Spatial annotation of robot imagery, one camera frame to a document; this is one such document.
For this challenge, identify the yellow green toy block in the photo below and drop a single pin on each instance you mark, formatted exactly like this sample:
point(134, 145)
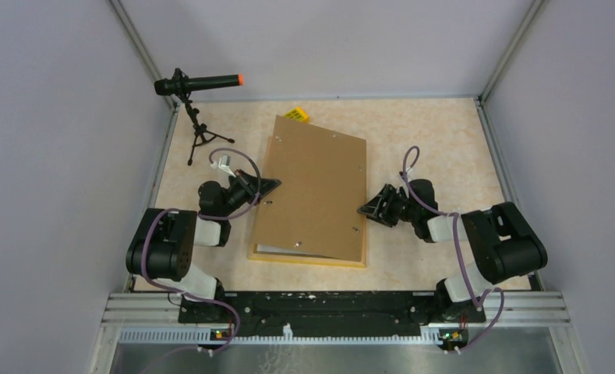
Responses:
point(298, 114)

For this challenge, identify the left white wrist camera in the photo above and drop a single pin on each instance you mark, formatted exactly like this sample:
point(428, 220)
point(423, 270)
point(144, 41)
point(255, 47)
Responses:
point(223, 165)

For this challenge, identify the building and sky photo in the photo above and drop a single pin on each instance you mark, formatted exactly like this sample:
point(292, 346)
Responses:
point(275, 250)

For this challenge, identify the aluminium front rail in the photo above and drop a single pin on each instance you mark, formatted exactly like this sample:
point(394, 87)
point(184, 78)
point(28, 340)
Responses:
point(140, 333)

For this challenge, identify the black microphone on tripod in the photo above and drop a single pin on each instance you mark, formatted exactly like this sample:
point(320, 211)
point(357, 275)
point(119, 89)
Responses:
point(182, 86)

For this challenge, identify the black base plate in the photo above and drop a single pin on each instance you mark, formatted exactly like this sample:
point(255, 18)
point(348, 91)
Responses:
point(330, 313)

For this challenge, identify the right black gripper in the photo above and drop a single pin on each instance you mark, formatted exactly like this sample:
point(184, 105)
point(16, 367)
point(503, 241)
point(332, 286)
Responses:
point(375, 207)

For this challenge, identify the brown backing board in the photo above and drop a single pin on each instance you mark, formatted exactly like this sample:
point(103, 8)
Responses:
point(312, 191)

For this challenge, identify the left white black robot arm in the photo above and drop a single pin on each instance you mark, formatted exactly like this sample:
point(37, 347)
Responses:
point(303, 220)

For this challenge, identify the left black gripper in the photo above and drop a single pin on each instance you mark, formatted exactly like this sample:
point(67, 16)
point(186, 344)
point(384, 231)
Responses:
point(254, 188)

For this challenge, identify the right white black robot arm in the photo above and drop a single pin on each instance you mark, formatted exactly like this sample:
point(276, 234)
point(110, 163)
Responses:
point(492, 245)

